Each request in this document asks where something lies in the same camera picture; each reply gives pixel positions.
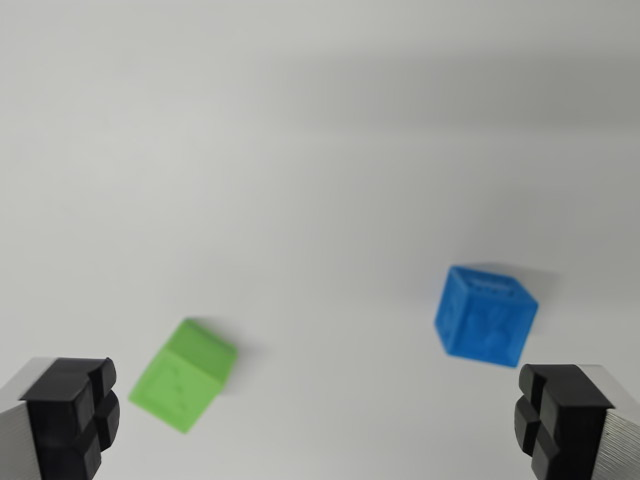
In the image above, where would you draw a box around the green embossed rubber cube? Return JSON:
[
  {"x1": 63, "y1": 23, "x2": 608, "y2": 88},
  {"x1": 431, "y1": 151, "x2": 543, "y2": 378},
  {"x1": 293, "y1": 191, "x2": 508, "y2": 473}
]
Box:
[{"x1": 128, "y1": 317, "x2": 239, "y2": 435}]

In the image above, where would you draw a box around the blue embossed rubber cube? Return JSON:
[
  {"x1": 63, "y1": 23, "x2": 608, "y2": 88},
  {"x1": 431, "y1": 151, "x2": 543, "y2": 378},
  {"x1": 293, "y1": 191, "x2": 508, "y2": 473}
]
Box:
[{"x1": 432, "y1": 264, "x2": 540, "y2": 370}]

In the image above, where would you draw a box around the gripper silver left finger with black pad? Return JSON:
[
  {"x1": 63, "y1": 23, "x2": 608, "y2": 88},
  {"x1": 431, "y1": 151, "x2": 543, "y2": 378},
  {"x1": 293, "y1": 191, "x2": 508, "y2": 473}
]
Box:
[{"x1": 0, "y1": 356, "x2": 122, "y2": 480}]

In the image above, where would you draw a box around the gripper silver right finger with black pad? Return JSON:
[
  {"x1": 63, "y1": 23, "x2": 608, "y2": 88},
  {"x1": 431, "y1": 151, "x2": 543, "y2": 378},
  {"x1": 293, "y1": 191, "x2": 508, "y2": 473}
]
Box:
[{"x1": 513, "y1": 363, "x2": 640, "y2": 480}]

